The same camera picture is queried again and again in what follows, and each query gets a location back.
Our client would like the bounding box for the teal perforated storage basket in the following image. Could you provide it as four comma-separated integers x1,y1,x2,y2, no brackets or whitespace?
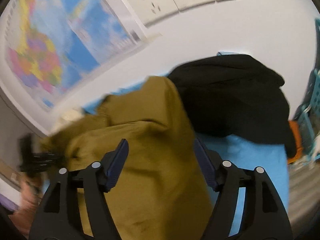
297,18,319,163

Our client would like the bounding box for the olive brown shirt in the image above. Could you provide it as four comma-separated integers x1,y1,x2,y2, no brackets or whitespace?
41,76,212,239

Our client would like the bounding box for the black garment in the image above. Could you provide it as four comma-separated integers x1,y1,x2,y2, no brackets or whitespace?
168,54,296,158

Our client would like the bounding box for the colourful wall map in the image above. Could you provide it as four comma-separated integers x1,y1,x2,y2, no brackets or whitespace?
5,0,144,110

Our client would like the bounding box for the person's left hand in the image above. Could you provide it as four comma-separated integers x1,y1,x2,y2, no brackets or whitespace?
9,173,43,239

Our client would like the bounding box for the blue bed sheet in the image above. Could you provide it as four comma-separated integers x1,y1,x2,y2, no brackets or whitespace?
82,51,290,238

